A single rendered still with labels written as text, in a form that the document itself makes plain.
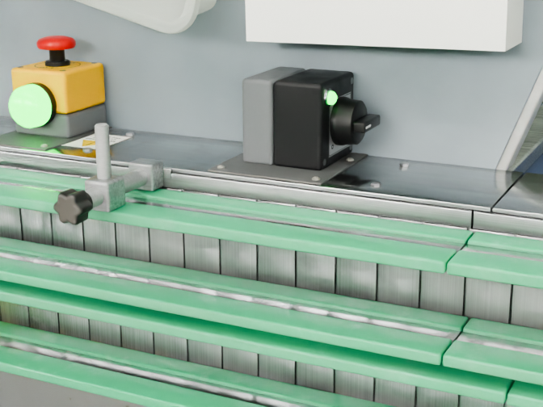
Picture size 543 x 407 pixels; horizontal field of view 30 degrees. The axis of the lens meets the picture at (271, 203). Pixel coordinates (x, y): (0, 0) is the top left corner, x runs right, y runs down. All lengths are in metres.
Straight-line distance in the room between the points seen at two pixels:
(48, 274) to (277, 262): 0.21
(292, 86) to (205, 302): 0.21
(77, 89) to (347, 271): 0.36
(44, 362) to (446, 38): 0.48
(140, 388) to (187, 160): 0.22
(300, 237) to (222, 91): 0.28
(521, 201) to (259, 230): 0.21
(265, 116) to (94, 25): 0.27
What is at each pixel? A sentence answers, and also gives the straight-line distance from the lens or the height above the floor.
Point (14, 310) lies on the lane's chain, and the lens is 1.10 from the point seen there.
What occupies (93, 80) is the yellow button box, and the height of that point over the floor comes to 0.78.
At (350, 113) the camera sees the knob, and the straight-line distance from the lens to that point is 0.91.
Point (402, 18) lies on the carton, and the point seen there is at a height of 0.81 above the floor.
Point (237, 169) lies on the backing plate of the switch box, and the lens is 0.92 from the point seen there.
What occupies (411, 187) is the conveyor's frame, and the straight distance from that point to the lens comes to 0.87.
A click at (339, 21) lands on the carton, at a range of 0.91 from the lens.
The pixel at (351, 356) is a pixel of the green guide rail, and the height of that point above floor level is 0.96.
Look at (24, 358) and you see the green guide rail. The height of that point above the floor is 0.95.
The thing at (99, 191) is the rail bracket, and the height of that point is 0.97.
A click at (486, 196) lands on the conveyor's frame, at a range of 0.85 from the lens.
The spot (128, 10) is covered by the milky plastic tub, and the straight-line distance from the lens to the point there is 1.00.
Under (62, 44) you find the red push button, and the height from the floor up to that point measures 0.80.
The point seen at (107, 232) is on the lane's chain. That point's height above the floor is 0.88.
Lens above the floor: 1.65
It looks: 59 degrees down
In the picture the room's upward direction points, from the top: 121 degrees counter-clockwise
